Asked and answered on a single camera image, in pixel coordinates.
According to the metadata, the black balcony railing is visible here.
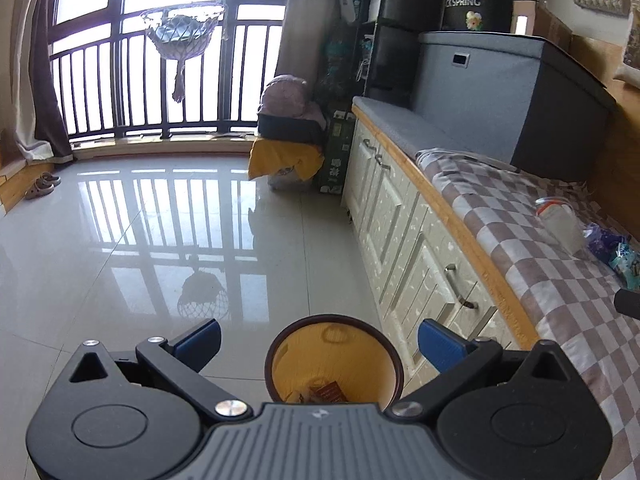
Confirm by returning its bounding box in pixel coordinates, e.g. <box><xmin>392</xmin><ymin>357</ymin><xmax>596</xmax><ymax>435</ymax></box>
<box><xmin>50</xmin><ymin>5</ymin><xmax>286</xmax><ymax>143</ymax></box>

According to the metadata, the black drawer tower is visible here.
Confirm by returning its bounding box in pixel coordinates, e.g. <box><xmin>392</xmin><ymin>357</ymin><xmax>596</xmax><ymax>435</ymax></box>
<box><xmin>350</xmin><ymin>0</ymin><xmax>451</xmax><ymax>111</ymax></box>

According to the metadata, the grey-brown curtain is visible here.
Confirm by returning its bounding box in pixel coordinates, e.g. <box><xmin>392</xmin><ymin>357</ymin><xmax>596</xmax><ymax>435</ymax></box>
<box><xmin>277</xmin><ymin>0</ymin><xmax>351</xmax><ymax>126</ymax></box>

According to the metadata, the wooden back panel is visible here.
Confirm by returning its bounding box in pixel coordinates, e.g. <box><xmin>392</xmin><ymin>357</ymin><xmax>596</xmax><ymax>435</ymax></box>
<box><xmin>565</xmin><ymin>35</ymin><xmax>640</xmax><ymax>241</ymax></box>

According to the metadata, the clear plastic container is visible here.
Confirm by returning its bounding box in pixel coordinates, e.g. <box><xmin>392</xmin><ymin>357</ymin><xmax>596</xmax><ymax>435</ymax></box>
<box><xmin>534</xmin><ymin>197</ymin><xmax>588</xmax><ymax>256</ymax></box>

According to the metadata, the white wooden-top bench cabinet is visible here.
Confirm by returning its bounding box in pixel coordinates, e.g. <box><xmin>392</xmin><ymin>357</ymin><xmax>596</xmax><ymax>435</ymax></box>
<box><xmin>341</xmin><ymin>105</ymin><xmax>541</xmax><ymax>401</ymax></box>

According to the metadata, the brown curtain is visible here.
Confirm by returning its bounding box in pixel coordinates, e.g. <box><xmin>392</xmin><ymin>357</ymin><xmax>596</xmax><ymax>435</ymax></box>
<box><xmin>27</xmin><ymin>0</ymin><xmax>76</xmax><ymax>161</ymax></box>

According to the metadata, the pink cushion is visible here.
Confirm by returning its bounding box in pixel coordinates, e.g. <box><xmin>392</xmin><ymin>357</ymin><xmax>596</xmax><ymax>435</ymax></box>
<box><xmin>257</xmin><ymin>75</ymin><xmax>326</xmax><ymax>128</ymax></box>

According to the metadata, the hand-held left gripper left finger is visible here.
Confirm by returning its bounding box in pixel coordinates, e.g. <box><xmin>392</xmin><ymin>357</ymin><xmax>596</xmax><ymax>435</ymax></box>
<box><xmin>69</xmin><ymin>317</ymin><xmax>253</xmax><ymax>421</ymax></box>

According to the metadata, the hanging net basket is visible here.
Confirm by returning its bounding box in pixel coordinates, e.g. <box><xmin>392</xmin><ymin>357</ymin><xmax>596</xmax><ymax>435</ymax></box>
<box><xmin>140</xmin><ymin>0</ymin><xmax>228</xmax><ymax>103</ymax></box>

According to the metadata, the white toilet paper pack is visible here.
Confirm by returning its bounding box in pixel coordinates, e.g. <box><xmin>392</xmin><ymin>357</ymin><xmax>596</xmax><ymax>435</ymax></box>
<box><xmin>339</xmin><ymin>0</ymin><xmax>366</xmax><ymax>23</ymax></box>

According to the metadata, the green carton box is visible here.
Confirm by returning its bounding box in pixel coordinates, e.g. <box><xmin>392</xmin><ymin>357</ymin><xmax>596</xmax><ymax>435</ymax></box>
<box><xmin>314</xmin><ymin>110</ymin><xmax>357</xmax><ymax>196</ymax></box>

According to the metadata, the white curtain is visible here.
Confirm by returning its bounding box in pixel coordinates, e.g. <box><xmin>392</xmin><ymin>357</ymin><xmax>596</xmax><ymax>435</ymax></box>
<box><xmin>0</xmin><ymin>0</ymin><xmax>56</xmax><ymax>166</ymax></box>

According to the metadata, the dark soft case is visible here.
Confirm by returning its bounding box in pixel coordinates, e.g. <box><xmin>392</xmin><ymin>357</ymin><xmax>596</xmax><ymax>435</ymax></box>
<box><xmin>256</xmin><ymin>112</ymin><xmax>328</xmax><ymax>145</ymax></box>

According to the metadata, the white printed bag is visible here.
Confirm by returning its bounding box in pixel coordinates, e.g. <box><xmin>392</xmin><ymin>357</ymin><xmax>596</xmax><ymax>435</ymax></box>
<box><xmin>267</xmin><ymin>162</ymin><xmax>316</xmax><ymax>191</ymax></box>

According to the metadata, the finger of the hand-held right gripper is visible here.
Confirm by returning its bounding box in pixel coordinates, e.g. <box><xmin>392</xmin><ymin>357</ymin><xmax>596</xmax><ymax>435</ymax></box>
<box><xmin>614</xmin><ymin>289</ymin><xmax>640</xmax><ymax>319</ymax></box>

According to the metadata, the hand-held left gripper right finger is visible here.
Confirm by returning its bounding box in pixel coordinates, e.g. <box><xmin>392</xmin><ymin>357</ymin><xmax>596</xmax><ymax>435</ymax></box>
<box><xmin>390</xmin><ymin>318</ymin><xmax>571</xmax><ymax>418</ymax></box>

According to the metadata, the teal snack packet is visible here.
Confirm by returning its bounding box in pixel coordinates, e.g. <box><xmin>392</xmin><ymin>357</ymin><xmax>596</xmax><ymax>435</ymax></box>
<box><xmin>607</xmin><ymin>242</ymin><xmax>640</xmax><ymax>291</ymax></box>

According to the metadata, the grey fabric storage box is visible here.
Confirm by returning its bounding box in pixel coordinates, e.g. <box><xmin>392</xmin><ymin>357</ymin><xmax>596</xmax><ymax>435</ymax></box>
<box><xmin>410</xmin><ymin>30</ymin><xmax>617</xmax><ymax>183</ymax></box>

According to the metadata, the brown cardboard box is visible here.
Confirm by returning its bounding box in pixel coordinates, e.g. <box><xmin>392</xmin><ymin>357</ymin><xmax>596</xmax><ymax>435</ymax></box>
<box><xmin>511</xmin><ymin>0</ymin><xmax>573</xmax><ymax>53</ymax></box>

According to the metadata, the yellow cloth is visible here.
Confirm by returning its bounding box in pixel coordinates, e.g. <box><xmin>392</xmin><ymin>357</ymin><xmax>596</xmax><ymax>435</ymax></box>
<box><xmin>248</xmin><ymin>136</ymin><xmax>326</xmax><ymax>181</ymax></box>

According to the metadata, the wood-look bin with brown rim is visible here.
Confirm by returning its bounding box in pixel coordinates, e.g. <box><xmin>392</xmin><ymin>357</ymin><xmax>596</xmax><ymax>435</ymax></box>
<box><xmin>264</xmin><ymin>314</ymin><xmax>403</xmax><ymax>406</ymax></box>

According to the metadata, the checkered blanket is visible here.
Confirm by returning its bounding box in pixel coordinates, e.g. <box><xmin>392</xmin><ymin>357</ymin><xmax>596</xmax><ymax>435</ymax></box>
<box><xmin>415</xmin><ymin>147</ymin><xmax>640</xmax><ymax>480</ymax></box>

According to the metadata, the brown cardboard piece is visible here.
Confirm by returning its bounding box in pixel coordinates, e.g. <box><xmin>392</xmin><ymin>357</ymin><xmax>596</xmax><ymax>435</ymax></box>
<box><xmin>310</xmin><ymin>380</ymin><xmax>347</xmax><ymax>404</ymax></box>

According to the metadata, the black round box with flower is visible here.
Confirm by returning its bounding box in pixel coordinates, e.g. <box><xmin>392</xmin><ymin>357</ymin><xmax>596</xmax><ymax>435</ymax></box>
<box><xmin>440</xmin><ymin>0</ymin><xmax>515</xmax><ymax>35</ymax></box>

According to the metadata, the low wooden platform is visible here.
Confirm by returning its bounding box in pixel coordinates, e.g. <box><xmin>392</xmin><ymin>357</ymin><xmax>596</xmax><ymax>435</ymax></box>
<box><xmin>0</xmin><ymin>160</ymin><xmax>56</xmax><ymax>216</ymax></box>

